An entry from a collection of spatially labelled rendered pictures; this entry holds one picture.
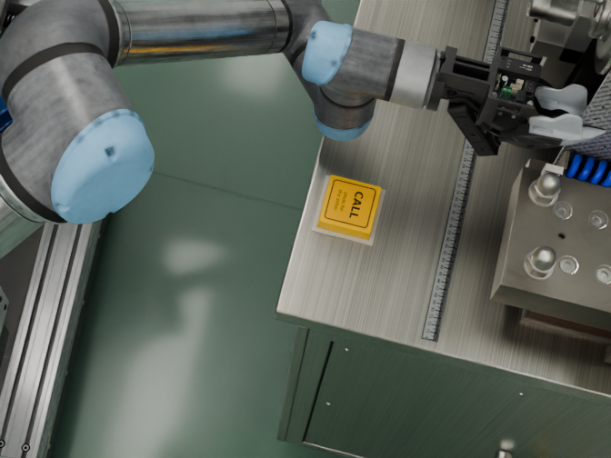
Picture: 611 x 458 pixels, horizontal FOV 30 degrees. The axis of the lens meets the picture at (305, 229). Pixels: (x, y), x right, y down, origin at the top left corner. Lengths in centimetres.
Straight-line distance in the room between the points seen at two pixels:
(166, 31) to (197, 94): 129
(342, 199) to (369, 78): 22
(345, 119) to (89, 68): 38
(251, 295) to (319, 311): 96
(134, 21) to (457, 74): 37
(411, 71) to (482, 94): 9
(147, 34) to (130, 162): 20
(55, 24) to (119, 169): 17
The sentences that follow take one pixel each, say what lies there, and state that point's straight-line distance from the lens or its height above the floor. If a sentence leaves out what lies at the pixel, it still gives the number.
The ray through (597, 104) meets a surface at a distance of 135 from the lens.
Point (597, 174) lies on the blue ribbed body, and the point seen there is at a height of 104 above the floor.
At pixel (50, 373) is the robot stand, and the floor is 23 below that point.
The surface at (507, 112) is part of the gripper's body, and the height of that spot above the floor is 114.
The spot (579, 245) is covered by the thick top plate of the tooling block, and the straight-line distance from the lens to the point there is 141.
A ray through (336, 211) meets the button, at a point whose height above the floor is 92.
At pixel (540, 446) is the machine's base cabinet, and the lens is 183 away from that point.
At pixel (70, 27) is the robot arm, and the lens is 121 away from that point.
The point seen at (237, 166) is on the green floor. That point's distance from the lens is 252.
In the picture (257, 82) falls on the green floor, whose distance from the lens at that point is 262.
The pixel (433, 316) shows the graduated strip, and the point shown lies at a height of 90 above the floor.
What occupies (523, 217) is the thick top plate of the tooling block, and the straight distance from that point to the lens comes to 140.
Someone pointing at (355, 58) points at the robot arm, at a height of 114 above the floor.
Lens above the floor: 229
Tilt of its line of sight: 68 degrees down
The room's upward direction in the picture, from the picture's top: 9 degrees clockwise
